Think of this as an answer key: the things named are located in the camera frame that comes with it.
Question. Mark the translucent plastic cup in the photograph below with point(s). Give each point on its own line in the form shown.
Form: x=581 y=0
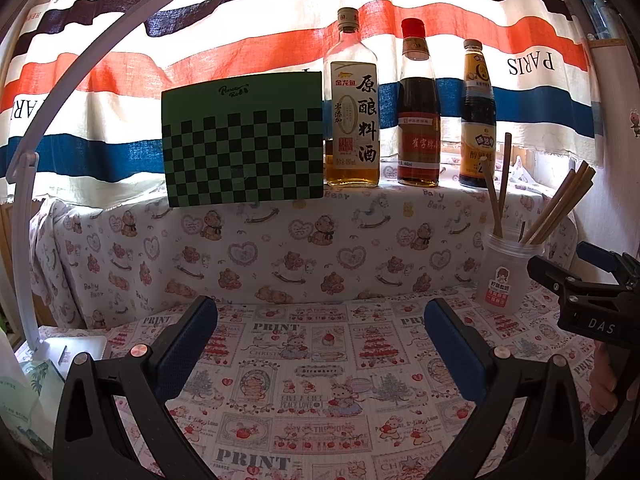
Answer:
x=505 y=290

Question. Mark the bundle of wooden chopsticks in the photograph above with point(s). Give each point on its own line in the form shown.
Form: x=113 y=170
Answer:
x=557 y=205

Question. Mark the pink patterned tablecloth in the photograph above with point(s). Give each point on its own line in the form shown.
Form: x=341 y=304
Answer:
x=330 y=360

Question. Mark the person's right hand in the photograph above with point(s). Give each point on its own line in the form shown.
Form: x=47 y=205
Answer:
x=602 y=385

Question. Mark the dark oyster sauce bottle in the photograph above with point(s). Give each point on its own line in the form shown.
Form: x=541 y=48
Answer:
x=477 y=110

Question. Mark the white desk lamp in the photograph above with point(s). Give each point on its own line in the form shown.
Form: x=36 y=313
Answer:
x=80 y=347

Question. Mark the bear print cloth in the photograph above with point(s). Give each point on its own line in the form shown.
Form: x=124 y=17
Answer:
x=280 y=240

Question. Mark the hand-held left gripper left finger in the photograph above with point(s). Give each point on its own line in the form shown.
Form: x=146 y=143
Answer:
x=187 y=355

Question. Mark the white cabinet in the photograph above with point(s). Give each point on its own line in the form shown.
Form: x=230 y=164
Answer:
x=612 y=110

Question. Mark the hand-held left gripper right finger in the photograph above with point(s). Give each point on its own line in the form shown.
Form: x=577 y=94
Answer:
x=452 y=355

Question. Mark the cartoon sticker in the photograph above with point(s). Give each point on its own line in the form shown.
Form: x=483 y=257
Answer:
x=635 y=122

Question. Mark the light blue pen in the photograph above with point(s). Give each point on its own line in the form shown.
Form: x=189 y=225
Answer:
x=592 y=10
x=610 y=15

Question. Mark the green white tissue pack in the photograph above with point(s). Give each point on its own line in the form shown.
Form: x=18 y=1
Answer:
x=30 y=400

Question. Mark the red cap sesame oil bottle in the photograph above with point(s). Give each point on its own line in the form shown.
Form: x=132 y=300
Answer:
x=419 y=125

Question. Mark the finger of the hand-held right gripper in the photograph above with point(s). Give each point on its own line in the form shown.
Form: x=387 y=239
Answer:
x=550 y=272
x=597 y=256

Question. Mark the green checkered box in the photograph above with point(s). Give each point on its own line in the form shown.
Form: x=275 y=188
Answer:
x=240 y=150

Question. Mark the cooking wine bottle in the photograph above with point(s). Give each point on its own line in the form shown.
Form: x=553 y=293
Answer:
x=352 y=125

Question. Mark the striped curtain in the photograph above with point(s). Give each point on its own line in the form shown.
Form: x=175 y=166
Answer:
x=250 y=20

